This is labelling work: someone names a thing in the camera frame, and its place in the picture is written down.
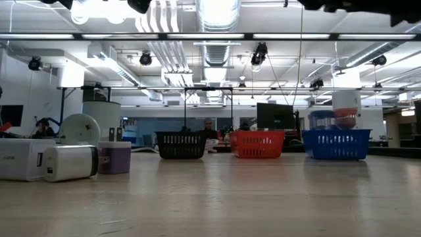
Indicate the purple and white wall charger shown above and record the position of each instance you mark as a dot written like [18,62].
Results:
[115,158]

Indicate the white wall charger black end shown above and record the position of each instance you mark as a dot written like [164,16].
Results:
[69,163]

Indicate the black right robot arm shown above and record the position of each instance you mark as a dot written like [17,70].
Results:
[404,13]

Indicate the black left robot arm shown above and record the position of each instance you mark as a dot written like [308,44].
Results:
[65,2]

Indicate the black background robot arm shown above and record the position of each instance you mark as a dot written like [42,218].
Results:
[46,128]

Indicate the black ceiling spotlight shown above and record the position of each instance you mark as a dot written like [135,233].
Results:
[316,83]
[34,63]
[145,59]
[380,60]

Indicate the black overhead light bar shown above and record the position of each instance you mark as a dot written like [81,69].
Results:
[248,36]

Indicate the round white disc charger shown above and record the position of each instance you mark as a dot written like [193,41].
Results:
[79,130]

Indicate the person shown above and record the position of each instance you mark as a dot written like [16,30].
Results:
[209,131]

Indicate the black plastic basket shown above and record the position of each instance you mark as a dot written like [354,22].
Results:
[181,155]

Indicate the black computer monitor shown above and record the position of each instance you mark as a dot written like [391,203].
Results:
[274,115]

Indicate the red plastic basket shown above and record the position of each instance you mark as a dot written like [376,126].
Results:
[260,133]

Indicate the red background object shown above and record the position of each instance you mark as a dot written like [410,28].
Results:
[6,126]

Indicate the white round column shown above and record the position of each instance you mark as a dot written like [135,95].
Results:
[347,98]

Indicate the blue plastic basket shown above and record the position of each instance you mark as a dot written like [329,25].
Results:
[361,145]

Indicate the silver ceiling air duct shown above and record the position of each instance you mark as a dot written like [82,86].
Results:
[217,13]

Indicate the black background rig frame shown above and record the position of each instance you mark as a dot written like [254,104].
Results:
[131,88]

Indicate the black overhead camera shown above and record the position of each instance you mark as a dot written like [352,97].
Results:
[260,52]

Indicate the black wall screen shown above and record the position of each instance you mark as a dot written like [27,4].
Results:
[11,115]

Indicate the white labelled wall charger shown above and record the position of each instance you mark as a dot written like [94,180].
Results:
[23,159]

